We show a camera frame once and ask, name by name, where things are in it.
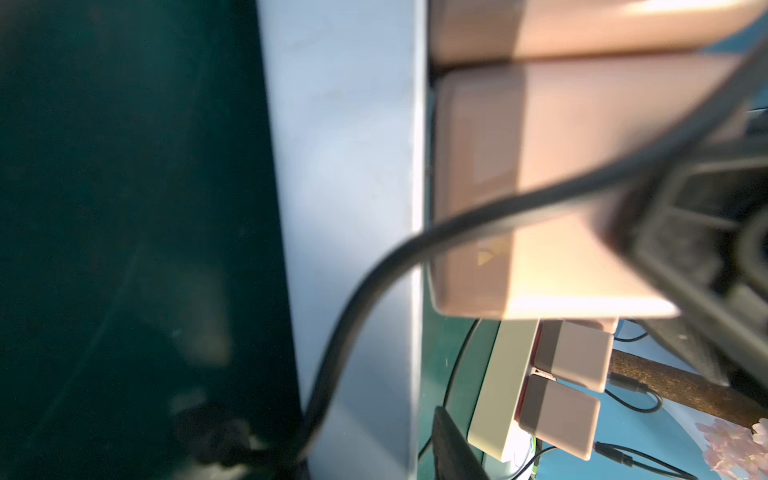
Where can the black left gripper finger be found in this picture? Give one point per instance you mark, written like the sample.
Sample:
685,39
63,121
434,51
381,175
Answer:
453,457

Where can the pink cherry blossom tree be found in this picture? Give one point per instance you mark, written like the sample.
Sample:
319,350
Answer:
735,433

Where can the cream red power strip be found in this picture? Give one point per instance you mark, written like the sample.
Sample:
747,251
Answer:
494,429

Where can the white power strip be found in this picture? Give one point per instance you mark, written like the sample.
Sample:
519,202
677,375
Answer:
347,87

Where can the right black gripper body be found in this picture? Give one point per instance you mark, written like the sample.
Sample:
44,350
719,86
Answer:
697,233

